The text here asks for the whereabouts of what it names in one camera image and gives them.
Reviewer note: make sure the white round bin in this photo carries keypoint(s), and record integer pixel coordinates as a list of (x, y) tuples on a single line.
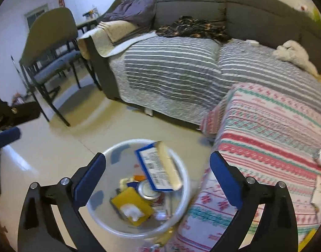
[(115, 152)]

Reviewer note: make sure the red drink can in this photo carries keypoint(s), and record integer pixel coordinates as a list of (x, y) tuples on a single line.
[(147, 192)]

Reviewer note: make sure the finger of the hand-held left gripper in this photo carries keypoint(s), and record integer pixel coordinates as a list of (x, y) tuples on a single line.
[(7, 137), (21, 114)]

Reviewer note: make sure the purple blanket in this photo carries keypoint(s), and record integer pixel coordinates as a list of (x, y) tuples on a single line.
[(139, 10)]

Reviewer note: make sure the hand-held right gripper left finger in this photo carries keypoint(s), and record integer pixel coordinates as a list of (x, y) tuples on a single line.
[(89, 178)]

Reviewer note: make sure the grey striped quilt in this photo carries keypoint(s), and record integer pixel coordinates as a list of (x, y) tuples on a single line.
[(171, 65)]

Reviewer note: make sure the beige quilt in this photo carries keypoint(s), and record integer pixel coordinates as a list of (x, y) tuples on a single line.
[(118, 30)]

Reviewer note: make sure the orange peel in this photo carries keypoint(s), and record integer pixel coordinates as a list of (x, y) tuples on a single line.
[(139, 177)]

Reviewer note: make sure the white plush toy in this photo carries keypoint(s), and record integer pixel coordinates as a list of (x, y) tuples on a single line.
[(294, 52)]

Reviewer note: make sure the white paper wrapper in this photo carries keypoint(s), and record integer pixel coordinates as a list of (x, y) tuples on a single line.
[(319, 194)]

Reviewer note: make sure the black frame padded chair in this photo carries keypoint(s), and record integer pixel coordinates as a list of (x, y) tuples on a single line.
[(50, 26)]

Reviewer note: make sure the dark table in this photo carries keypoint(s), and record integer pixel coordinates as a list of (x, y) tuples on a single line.
[(84, 24)]

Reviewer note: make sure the patterned printed blanket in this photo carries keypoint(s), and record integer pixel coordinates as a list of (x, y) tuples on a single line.
[(255, 126)]

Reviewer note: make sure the white tissue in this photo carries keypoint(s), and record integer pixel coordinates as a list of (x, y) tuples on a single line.
[(133, 211)]

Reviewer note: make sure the yellow sponge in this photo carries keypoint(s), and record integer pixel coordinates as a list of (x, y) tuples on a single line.
[(123, 197)]

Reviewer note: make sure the window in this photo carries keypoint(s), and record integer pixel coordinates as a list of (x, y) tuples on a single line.
[(35, 13)]

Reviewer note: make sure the blue cardboard carton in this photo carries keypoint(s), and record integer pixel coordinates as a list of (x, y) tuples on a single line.
[(155, 168)]

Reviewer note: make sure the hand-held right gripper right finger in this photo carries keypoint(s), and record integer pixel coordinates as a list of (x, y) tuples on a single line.
[(226, 181)]

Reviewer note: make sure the dark floral cloth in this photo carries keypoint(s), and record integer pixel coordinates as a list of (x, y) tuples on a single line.
[(192, 27)]

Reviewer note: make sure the dark grey sofa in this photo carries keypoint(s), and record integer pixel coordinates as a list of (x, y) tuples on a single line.
[(192, 2)]

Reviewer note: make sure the small white object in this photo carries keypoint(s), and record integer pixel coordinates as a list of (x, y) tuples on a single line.
[(252, 42)]

